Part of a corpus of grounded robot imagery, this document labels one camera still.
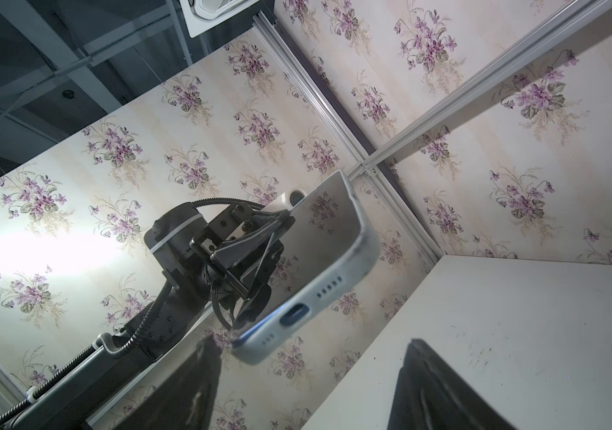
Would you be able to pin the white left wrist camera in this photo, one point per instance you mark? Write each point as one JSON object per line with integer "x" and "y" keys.
{"x": 285, "y": 201}

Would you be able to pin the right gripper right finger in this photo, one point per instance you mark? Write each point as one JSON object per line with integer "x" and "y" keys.
{"x": 431, "y": 395}

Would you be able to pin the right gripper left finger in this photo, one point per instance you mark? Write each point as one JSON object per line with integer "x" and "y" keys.
{"x": 186, "y": 399}

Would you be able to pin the phone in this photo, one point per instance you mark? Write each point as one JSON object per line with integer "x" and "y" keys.
{"x": 333, "y": 246}

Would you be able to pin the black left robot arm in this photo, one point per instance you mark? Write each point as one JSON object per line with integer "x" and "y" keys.
{"x": 79, "y": 388}

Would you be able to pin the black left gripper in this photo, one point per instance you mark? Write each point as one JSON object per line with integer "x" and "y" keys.
{"x": 240, "y": 249}

